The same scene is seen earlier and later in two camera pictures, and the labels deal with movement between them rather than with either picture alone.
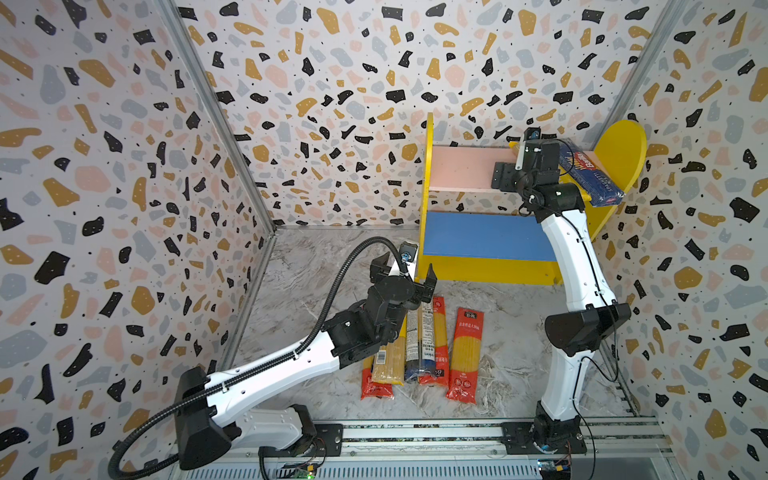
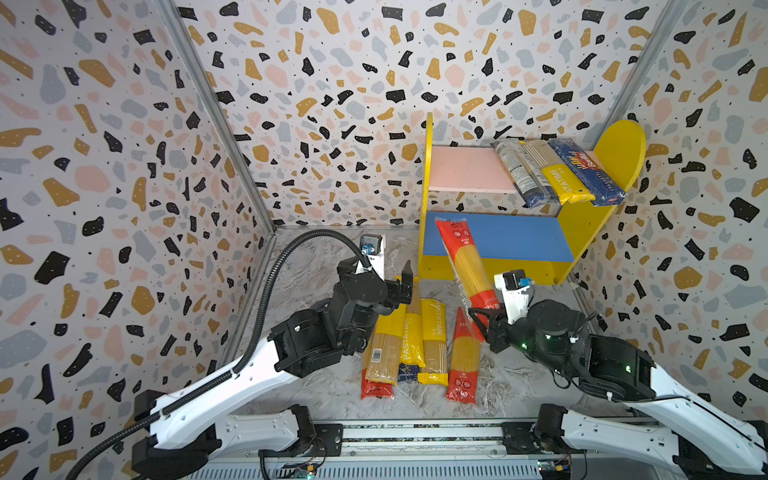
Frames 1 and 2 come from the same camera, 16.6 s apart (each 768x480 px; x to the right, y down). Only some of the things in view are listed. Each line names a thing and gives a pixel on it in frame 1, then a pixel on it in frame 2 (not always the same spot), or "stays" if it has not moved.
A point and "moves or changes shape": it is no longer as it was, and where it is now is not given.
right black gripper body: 541,159 -> 496,328
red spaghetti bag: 439,377 -> 473,278
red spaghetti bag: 466,352 stays
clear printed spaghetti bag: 420,342 moves or changes shape
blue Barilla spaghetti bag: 601,190 stays
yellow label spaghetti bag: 389,359 stays
